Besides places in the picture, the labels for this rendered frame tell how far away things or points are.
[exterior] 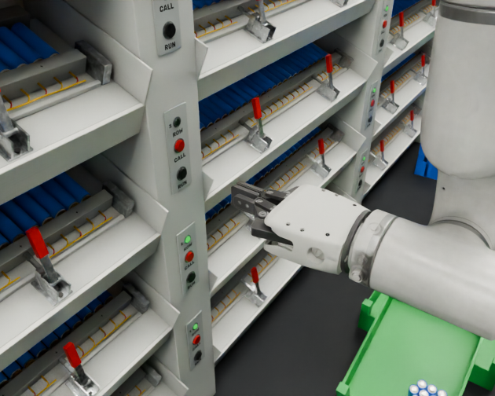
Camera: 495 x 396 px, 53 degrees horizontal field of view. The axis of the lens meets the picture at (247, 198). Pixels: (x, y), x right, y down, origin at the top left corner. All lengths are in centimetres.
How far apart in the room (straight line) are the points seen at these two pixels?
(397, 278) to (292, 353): 67
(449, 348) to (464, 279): 65
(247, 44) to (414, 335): 71
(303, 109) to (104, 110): 53
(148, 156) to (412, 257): 34
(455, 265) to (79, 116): 41
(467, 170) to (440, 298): 14
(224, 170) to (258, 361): 49
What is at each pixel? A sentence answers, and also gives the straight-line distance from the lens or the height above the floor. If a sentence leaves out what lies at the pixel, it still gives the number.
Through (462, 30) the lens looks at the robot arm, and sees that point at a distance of 42.
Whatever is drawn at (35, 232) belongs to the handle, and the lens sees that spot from 59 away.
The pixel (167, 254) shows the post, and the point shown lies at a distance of 73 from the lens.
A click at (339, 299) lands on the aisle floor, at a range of 129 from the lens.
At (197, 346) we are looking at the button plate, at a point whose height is 19.
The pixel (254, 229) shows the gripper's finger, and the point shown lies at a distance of 57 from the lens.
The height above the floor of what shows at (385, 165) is 12.
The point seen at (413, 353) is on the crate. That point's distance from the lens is 114.
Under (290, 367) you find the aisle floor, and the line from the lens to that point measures 114.
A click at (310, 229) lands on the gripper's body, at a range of 55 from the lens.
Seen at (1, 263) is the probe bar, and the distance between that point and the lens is 63.
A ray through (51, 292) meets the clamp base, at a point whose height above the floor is 50.
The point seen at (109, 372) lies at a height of 30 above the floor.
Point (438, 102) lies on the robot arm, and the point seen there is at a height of 75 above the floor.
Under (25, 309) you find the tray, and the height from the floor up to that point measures 49.
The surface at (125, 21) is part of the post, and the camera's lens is 58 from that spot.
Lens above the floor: 91
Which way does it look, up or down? 35 degrees down
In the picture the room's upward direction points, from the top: straight up
